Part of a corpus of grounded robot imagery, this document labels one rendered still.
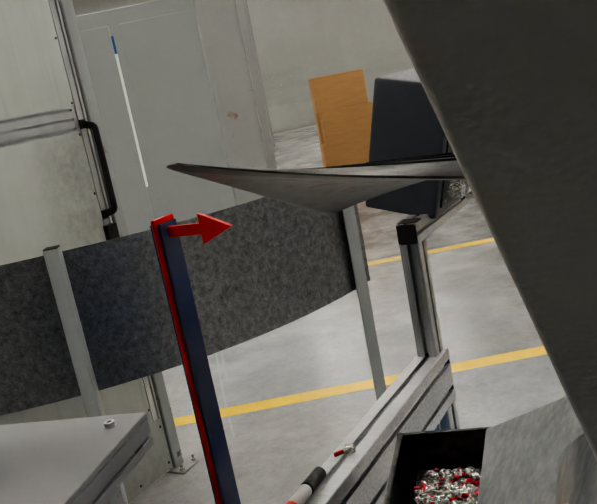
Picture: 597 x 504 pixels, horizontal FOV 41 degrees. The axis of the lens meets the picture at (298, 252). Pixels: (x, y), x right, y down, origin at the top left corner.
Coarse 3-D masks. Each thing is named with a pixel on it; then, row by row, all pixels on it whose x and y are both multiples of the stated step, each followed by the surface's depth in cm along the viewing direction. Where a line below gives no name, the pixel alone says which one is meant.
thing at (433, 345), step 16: (416, 256) 108; (416, 272) 109; (416, 288) 111; (432, 288) 111; (416, 304) 110; (432, 304) 111; (416, 320) 111; (432, 320) 110; (416, 336) 112; (432, 336) 111; (432, 352) 111
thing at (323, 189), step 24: (168, 168) 43; (192, 168) 42; (216, 168) 41; (240, 168) 43; (312, 168) 48; (336, 168) 44; (360, 168) 43; (384, 168) 42; (408, 168) 42; (432, 168) 42; (456, 168) 41; (264, 192) 55; (288, 192) 55; (312, 192) 56; (336, 192) 57; (360, 192) 58; (384, 192) 59
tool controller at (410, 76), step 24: (408, 72) 116; (384, 96) 110; (408, 96) 108; (384, 120) 111; (408, 120) 109; (432, 120) 108; (384, 144) 112; (408, 144) 110; (432, 144) 109; (408, 192) 112; (432, 192) 110; (456, 192) 112; (432, 216) 112
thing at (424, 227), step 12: (456, 204) 124; (408, 216) 112; (420, 216) 111; (444, 216) 118; (396, 228) 108; (408, 228) 108; (420, 228) 108; (432, 228) 113; (408, 240) 108; (420, 240) 108
